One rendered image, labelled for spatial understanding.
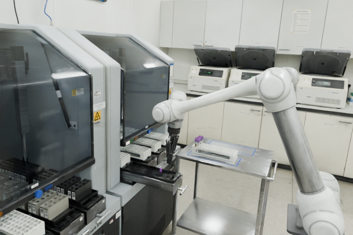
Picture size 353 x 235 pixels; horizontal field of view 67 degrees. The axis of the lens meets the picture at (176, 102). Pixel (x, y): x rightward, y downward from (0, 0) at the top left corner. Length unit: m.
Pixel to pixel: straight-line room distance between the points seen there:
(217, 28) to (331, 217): 3.17
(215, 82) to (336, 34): 1.58
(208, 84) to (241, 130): 0.77
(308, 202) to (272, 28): 2.92
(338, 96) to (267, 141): 0.99
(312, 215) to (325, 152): 2.58
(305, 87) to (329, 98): 0.30
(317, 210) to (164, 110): 0.78
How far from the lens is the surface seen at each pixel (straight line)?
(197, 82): 3.84
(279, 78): 1.13
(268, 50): 3.82
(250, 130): 3.77
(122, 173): 1.69
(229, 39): 3.99
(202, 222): 2.19
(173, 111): 1.35
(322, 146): 3.81
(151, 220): 2.06
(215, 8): 4.08
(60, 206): 1.33
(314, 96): 3.66
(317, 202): 1.30
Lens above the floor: 1.56
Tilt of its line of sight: 12 degrees down
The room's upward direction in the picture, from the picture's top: 3 degrees clockwise
